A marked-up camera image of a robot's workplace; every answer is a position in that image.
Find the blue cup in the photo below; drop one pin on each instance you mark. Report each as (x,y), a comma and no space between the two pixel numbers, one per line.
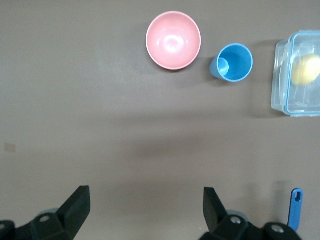
(236,62)

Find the pink bowl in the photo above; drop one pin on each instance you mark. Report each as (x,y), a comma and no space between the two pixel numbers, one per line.
(173,40)

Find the yellow round food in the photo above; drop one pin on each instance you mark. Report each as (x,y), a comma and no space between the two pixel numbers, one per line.
(306,70)

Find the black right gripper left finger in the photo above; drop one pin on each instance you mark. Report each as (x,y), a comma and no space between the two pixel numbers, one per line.
(72,215)

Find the clear container with blue rim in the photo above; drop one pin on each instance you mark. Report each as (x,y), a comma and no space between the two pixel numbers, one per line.
(281,75)

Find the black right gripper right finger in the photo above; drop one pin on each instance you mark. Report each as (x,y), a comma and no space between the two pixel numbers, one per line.
(217,220)

